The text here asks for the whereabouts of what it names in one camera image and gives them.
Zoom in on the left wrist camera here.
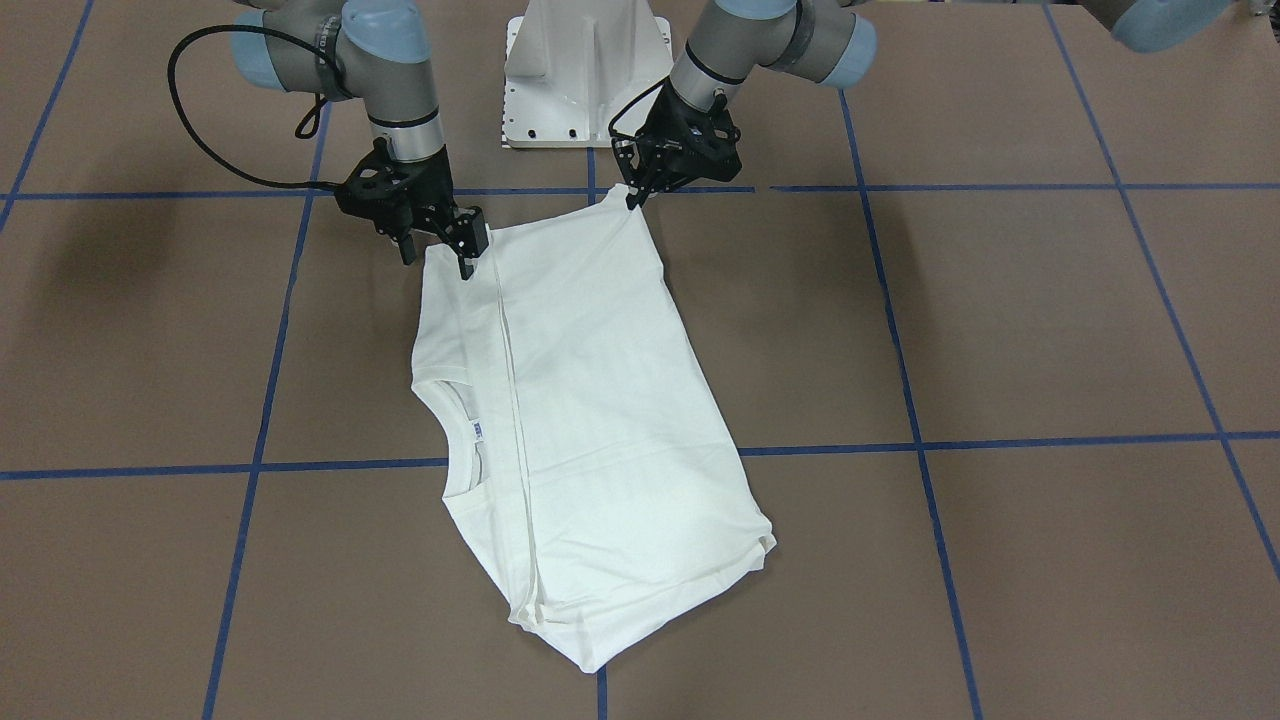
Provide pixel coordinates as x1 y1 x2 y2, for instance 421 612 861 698
611 131 659 190

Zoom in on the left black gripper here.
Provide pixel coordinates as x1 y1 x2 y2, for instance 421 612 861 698
626 82 741 211

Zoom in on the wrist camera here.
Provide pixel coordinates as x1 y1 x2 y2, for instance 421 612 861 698
611 131 659 190
433 206 490 281

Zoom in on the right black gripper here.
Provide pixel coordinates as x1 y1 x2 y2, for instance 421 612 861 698
334 138 457 266

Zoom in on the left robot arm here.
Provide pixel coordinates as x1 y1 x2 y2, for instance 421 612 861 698
611 1 878 209

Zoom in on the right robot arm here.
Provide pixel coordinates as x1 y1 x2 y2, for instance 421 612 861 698
230 1 486 278

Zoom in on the white printed t-shirt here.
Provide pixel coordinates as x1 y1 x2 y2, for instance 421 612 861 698
411 184 776 673

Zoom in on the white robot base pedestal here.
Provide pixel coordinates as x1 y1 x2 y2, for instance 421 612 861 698
502 1 675 149

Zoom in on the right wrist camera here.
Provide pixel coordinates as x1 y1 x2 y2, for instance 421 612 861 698
433 206 490 281

